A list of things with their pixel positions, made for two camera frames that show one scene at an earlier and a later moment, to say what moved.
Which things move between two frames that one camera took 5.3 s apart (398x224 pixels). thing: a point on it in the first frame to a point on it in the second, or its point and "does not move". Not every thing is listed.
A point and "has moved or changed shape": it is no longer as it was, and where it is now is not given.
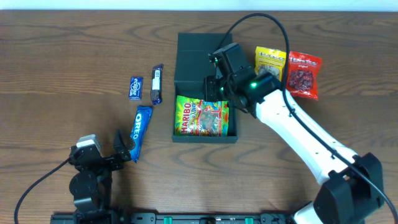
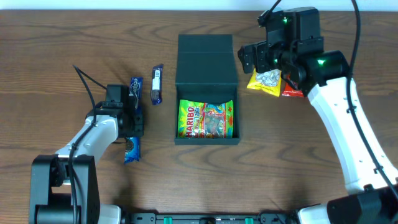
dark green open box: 193,65 does not move
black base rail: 171,218 does not move
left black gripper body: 109,159 to 137,116
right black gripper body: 210,88 to 247,59
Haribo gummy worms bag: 196,117 has moved or changed shape
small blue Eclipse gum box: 135,88 does not move
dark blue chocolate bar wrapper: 156,89 does not move
